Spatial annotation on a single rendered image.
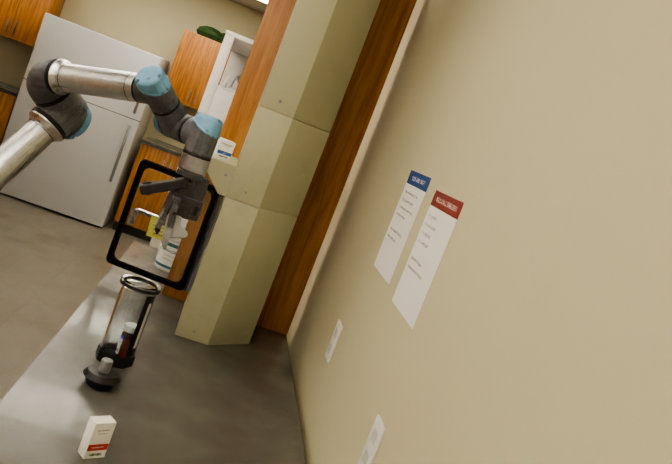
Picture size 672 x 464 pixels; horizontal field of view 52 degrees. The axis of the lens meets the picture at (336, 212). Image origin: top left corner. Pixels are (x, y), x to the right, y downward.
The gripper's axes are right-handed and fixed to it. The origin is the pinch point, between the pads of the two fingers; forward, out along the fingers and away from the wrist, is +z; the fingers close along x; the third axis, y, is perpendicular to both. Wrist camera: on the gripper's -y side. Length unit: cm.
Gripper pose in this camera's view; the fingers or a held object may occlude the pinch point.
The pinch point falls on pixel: (157, 241)
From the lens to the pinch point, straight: 187.2
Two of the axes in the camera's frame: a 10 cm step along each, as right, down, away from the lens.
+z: -3.6, 9.3, 1.0
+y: 8.6, 2.9, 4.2
